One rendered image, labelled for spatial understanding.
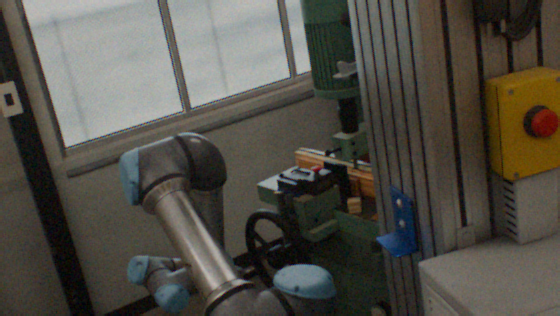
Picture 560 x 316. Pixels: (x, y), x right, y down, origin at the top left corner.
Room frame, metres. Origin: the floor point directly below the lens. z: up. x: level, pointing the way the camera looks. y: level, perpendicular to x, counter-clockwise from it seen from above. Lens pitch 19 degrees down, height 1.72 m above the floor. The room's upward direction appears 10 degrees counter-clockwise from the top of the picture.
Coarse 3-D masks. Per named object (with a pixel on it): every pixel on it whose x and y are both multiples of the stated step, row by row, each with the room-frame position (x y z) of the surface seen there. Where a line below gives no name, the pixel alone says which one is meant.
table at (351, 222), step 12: (276, 180) 2.10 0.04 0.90; (264, 192) 2.07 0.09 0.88; (372, 204) 1.78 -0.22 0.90; (336, 216) 1.78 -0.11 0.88; (348, 216) 1.74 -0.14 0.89; (360, 216) 1.71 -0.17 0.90; (372, 216) 1.70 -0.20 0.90; (300, 228) 1.77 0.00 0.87; (324, 228) 1.75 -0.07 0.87; (336, 228) 1.77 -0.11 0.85; (348, 228) 1.75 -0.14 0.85; (360, 228) 1.71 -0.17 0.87; (372, 228) 1.67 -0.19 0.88; (312, 240) 1.73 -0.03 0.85; (372, 240) 1.67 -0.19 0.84
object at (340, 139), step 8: (360, 128) 1.96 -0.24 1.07; (336, 136) 1.93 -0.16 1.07; (344, 136) 1.91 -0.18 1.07; (352, 136) 1.90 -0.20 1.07; (360, 136) 1.91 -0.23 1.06; (336, 144) 1.92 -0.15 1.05; (344, 144) 1.89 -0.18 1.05; (352, 144) 1.89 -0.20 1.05; (360, 144) 1.91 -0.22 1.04; (336, 152) 1.93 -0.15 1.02; (344, 152) 1.90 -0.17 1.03; (352, 152) 1.89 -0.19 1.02; (360, 152) 1.91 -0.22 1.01
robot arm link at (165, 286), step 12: (156, 276) 1.57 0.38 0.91; (168, 276) 1.56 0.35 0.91; (180, 276) 1.56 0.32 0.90; (156, 288) 1.54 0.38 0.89; (168, 288) 1.52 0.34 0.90; (180, 288) 1.52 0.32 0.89; (192, 288) 1.55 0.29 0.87; (156, 300) 1.53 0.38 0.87; (168, 300) 1.50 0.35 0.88; (180, 300) 1.51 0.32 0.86; (168, 312) 1.50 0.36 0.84
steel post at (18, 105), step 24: (0, 24) 2.75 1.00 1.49; (0, 48) 2.74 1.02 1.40; (0, 72) 2.73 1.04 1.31; (0, 96) 2.69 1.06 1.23; (24, 96) 2.75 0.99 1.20; (24, 120) 2.74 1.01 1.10; (24, 144) 2.73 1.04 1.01; (24, 168) 2.74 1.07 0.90; (48, 168) 2.76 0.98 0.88; (48, 192) 2.74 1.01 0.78; (48, 216) 2.73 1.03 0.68; (48, 240) 2.72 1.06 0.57; (72, 240) 2.76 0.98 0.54; (72, 264) 2.75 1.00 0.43; (72, 288) 2.73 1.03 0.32; (72, 312) 2.72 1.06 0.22
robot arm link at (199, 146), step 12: (192, 144) 1.44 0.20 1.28; (204, 144) 1.46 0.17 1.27; (192, 156) 1.42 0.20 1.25; (204, 156) 1.44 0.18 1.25; (216, 156) 1.47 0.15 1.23; (204, 168) 1.43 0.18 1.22; (216, 168) 1.46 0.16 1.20; (204, 180) 1.46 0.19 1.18; (216, 180) 1.47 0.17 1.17; (192, 192) 1.51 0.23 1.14; (204, 192) 1.48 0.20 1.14; (216, 192) 1.50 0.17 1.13; (204, 204) 1.50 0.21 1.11; (216, 204) 1.51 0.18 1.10; (204, 216) 1.51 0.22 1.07; (216, 216) 1.52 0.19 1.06; (216, 228) 1.53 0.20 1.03
